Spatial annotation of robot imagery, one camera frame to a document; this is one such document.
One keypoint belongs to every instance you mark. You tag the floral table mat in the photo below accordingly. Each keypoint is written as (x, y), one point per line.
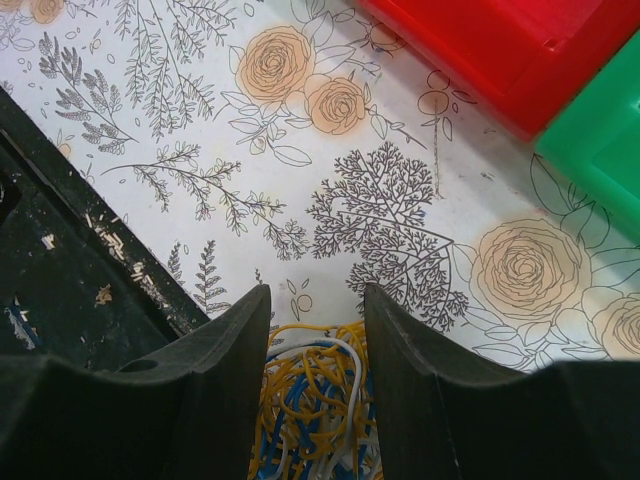
(301, 143)

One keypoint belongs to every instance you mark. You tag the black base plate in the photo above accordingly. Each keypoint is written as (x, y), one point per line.
(75, 281)

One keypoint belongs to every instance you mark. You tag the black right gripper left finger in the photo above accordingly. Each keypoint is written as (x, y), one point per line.
(185, 411)

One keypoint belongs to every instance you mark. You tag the red plastic bin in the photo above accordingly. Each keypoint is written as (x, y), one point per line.
(523, 61)

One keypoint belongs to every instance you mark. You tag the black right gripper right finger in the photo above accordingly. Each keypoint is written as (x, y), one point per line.
(443, 412)

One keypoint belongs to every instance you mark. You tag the green plastic bin right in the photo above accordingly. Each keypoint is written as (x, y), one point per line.
(595, 140)

